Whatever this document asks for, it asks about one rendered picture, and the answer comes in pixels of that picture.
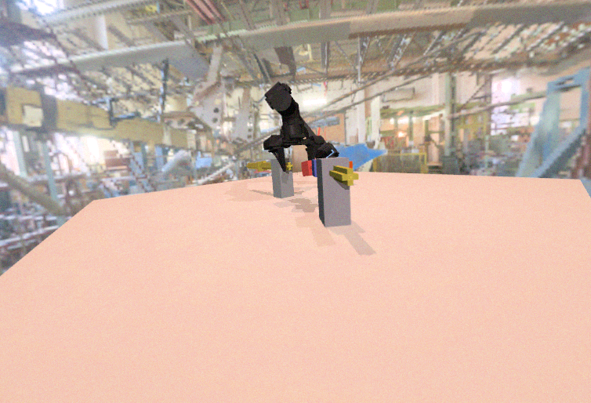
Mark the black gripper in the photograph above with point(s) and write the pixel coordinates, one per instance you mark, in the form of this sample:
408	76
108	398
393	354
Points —
293	136

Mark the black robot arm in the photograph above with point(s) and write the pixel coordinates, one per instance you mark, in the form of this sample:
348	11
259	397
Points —
278	98

